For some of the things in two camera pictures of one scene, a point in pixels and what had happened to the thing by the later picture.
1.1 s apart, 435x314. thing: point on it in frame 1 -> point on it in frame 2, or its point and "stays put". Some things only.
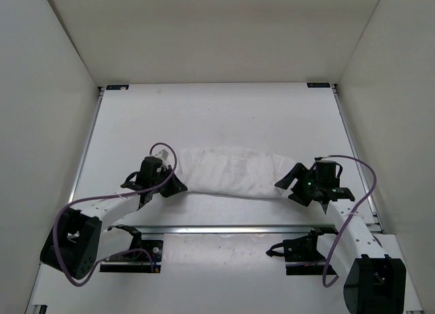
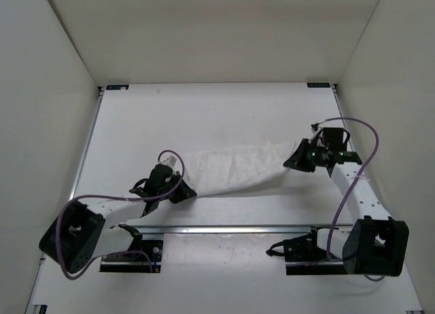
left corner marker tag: x=117 y=87 stays put
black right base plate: x=305 y=249 stays put
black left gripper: x=176 y=186 -> x=185 y=192
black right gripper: x=300 y=172 -> x=296 y=161
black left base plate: x=138 y=262 stays put
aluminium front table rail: x=230 y=230 stays put
